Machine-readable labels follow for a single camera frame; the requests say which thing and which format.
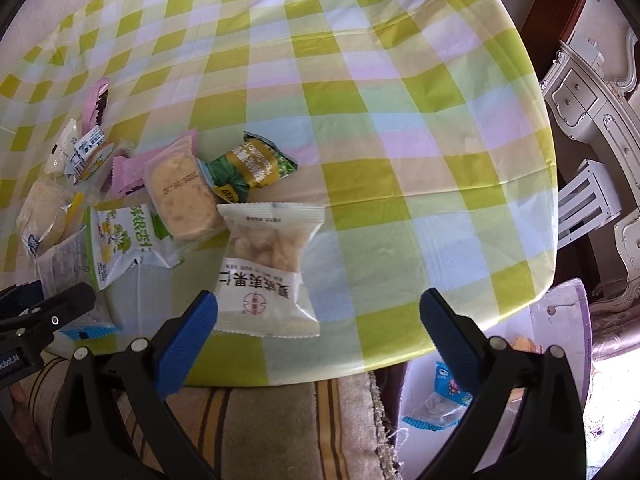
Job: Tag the pink bar wrapper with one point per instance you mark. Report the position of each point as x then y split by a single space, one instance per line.
127 174
92 114

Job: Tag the green checkered tablecloth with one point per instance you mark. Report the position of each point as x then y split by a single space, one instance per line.
418 124

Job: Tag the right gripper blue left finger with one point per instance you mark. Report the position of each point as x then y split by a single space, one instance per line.
179 342

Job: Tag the cream bun blue logo packet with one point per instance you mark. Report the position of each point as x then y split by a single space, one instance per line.
49 214

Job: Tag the small cream white packet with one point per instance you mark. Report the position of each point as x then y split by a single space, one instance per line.
62 150

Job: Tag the white slatted stool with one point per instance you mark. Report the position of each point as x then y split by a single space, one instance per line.
588 202

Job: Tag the pale biscuit clear packet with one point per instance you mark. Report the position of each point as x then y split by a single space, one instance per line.
181 196

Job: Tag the white ornate dressing table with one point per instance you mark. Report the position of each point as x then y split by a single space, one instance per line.
590 109

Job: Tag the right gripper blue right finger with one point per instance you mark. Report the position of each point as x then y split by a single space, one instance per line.
457 339

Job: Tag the white orange barcode packet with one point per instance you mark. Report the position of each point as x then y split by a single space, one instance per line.
89 154

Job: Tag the grey blue large packet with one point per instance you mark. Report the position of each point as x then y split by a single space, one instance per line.
444 407

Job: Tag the white green flower packet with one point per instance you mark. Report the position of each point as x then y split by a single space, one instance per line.
120 238

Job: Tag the white packet red seal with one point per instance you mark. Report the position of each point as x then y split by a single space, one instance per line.
260 290

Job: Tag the striped sofa cushion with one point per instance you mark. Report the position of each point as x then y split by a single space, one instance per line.
333 429

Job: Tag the green gold snack packet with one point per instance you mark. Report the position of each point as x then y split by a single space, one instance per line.
255 163

